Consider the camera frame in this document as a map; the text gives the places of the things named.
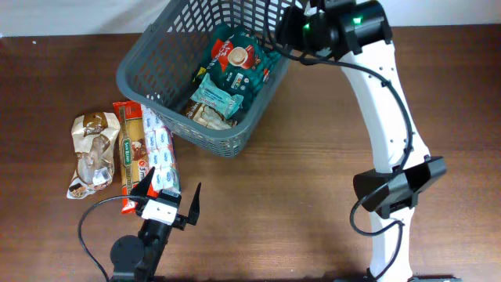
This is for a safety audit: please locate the beige pastry bag left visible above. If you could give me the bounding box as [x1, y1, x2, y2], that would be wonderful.
[67, 112, 121, 200]

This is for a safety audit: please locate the San Remo spaghetti pack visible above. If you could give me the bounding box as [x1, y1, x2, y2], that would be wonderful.
[113, 100, 150, 195]

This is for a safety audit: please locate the green Nescafe coffee bag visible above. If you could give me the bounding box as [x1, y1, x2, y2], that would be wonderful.
[193, 23, 282, 110]

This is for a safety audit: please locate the grey plastic shopping basket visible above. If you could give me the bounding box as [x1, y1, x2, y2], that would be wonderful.
[116, 0, 293, 157]

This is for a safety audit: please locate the teal wet wipes pack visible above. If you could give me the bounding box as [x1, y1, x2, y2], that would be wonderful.
[190, 74, 243, 119]

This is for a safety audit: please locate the left black camera cable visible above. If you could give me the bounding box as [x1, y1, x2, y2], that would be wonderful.
[77, 196, 146, 282]

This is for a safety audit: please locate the Kleenex tissue multipack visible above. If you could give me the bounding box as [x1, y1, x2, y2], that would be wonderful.
[141, 105, 181, 194]

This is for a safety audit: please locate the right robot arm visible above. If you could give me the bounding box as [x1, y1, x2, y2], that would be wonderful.
[269, 1, 446, 282]

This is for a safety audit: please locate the beige brown snack bag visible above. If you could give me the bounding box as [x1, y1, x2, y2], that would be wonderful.
[182, 99, 237, 130]

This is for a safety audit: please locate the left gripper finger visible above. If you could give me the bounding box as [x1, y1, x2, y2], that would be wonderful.
[187, 183, 202, 226]
[130, 168, 155, 197]

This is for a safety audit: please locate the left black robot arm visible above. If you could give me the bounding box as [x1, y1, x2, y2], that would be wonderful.
[110, 168, 201, 281]

